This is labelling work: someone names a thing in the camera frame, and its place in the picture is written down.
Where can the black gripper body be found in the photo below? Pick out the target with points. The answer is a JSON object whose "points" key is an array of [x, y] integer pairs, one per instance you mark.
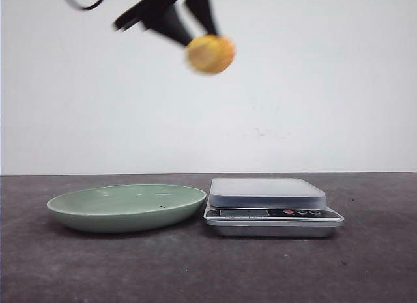
{"points": [[145, 11]]}

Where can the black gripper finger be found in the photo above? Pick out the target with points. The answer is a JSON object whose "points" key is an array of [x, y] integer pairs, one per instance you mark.
{"points": [[201, 10], [167, 23]]}

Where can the yellow corn cob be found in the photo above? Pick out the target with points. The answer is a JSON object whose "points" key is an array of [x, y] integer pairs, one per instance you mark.
{"points": [[210, 54]]}

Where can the green oval plate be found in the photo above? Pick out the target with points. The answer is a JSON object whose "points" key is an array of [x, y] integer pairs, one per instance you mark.
{"points": [[126, 208]]}

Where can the silver digital kitchen scale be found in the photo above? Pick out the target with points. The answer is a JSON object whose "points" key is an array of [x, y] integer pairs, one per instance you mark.
{"points": [[269, 207]]}

